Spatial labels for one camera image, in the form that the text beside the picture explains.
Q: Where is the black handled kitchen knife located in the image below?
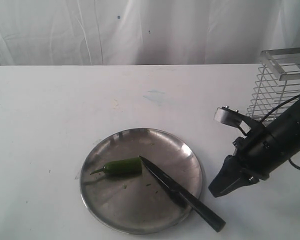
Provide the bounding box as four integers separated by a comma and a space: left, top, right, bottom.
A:
139, 156, 226, 233

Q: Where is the round steel plate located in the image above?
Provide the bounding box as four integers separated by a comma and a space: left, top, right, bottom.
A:
79, 128, 206, 235

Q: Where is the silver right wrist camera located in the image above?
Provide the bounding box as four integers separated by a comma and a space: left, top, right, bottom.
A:
214, 106, 243, 129

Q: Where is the steel wire utensil rack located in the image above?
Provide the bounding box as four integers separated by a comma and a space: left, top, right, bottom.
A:
247, 47, 300, 121

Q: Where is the white backdrop curtain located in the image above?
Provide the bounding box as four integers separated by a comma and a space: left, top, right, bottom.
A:
0, 0, 300, 66

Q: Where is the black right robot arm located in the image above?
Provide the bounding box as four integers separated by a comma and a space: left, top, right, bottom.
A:
208, 95, 300, 198

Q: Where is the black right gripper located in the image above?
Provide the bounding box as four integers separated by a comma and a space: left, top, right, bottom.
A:
208, 122, 285, 198

